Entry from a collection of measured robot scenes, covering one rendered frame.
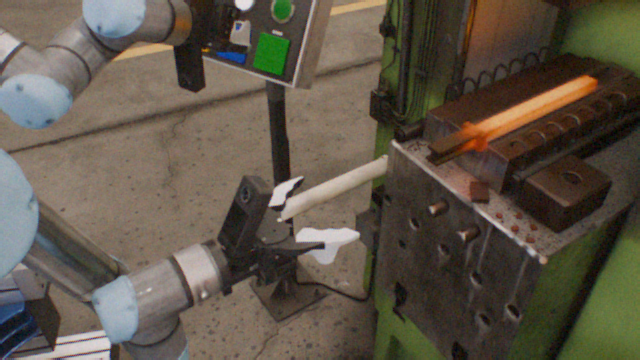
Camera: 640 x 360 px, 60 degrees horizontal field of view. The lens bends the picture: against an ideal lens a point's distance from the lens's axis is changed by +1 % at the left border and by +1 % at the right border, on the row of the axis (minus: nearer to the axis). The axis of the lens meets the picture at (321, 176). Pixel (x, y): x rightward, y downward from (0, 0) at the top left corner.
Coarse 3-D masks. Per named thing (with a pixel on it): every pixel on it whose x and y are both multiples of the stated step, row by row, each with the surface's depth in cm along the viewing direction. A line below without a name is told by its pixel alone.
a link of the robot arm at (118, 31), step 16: (96, 0) 76; (112, 0) 74; (128, 0) 75; (144, 0) 78; (160, 0) 81; (96, 16) 76; (112, 16) 75; (128, 16) 76; (144, 16) 78; (160, 16) 81; (96, 32) 77; (112, 32) 76; (128, 32) 78; (144, 32) 80; (160, 32) 82; (112, 48) 81
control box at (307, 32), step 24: (216, 0) 121; (264, 0) 116; (312, 0) 111; (240, 24) 119; (264, 24) 117; (288, 24) 114; (312, 24) 113; (312, 48) 116; (264, 72) 118; (288, 72) 115; (312, 72) 120
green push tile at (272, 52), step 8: (264, 40) 116; (272, 40) 115; (280, 40) 114; (288, 40) 114; (264, 48) 116; (272, 48) 115; (280, 48) 115; (288, 48) 114; (256, 56) 117; (264, 56) 117; (272, 56) 116; (280, 56) 115; (256, 64) 118; (264, 64) 117; (272, 64) 116; (280, 64) 115; (272, 72) 116; (280, 72) 115
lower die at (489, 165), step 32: (544, 64) 118; (576, 64) 116; (608, 64) 114; (480, 96) 109; (512, 96) 107; (576, 96) 105; (448, 128) 101; (512, 128) 97; (544, 128) 98; (480, 160) 97; (512, 160) 92
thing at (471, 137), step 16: (576, 80) 108; (592, 80) 108; (544, 96) 103; (560, 96) 103; (512, 112) 99; (528, 112) 99; (464, 128) 95; (480, 128) 96; (496, 128) 96; (432, 144) 91; (448, 144) 91; (464, 144) 94; (480, 144) 94; (432, 160) 92; (448, 160) 93
